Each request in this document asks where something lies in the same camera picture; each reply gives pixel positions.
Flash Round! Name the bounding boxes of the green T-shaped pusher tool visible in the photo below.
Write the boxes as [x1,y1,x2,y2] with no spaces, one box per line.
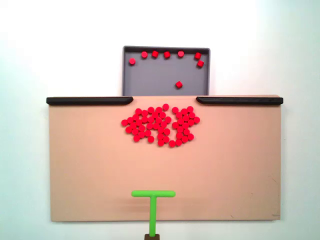
[131,190,176,240]

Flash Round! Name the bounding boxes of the grey rectangular tray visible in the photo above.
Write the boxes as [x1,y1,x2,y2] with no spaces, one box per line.
[122,45,211,97]

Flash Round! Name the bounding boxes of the beige rectangular board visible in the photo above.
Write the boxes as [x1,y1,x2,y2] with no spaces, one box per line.
[46,94,284,223]

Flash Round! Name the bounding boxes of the black edge rail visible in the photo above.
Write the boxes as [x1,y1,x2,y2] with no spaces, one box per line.
[46,96,134,106]
[195,96,284,106]

